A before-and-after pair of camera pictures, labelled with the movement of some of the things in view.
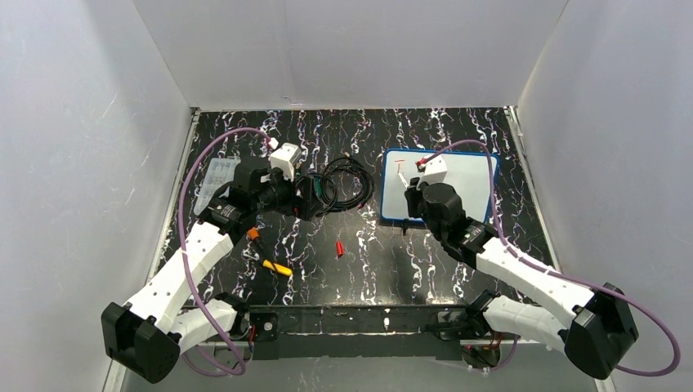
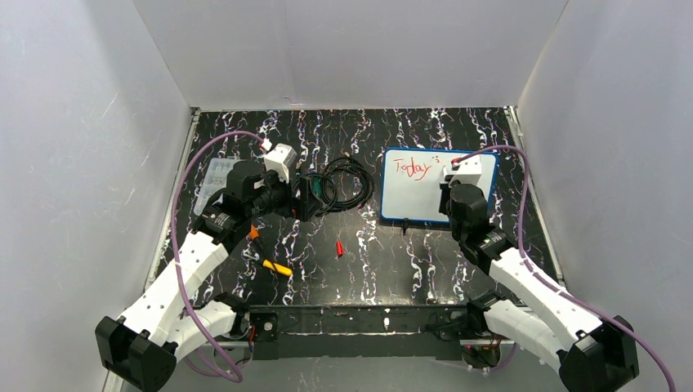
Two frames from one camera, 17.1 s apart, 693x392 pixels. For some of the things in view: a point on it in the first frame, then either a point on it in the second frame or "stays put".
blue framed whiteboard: x=469 y=171 stays put
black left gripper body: x=302 y=197 stays put
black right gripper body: x=412 y=196 -> x=449 y=203
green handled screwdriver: x=317 y=185 stays put
